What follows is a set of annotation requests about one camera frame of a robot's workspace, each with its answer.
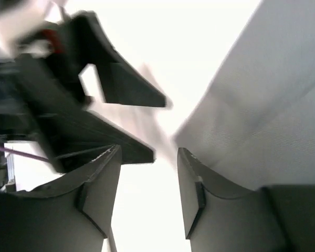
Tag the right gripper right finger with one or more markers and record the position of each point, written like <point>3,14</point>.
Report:
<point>220,215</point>

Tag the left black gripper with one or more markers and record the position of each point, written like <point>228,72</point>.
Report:
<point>37,96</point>

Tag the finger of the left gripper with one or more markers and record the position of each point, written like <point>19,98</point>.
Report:
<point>119,81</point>
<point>99,141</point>

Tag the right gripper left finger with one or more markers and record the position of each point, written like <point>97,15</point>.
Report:
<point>71,213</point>

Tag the grey pleated skirt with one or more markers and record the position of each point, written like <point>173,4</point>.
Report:
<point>256,124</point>

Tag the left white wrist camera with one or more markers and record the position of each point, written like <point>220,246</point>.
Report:
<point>18,19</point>

